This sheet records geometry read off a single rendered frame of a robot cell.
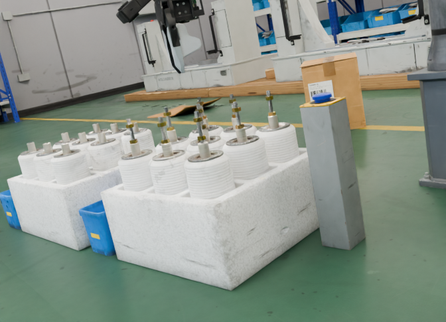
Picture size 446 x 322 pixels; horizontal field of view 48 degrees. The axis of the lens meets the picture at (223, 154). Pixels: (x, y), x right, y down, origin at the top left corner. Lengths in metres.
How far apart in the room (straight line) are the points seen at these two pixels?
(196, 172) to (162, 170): 0.11
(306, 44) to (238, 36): 0.76
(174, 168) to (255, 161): 0.17
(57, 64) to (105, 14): 1.03
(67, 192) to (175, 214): 0.44
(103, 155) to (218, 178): 0.57
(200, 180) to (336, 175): 0.28
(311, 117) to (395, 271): 0.34
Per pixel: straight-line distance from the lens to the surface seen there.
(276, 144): 1.17
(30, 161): 1.66
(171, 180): 1.09
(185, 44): 1.00
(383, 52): 3.26
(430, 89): 1.37
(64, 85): 7.45
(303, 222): 1.19
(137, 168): 1.18
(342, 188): 1.06
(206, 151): 1.03
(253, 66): 4.49
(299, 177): 1.16
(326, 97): 1.05
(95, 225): 1.34
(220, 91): 4.39
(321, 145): 1.05
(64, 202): 1.41
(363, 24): 6.71
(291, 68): 3.79
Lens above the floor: 0.48
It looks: 13 degrees down
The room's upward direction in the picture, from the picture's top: 11 degrees counter-clockwise
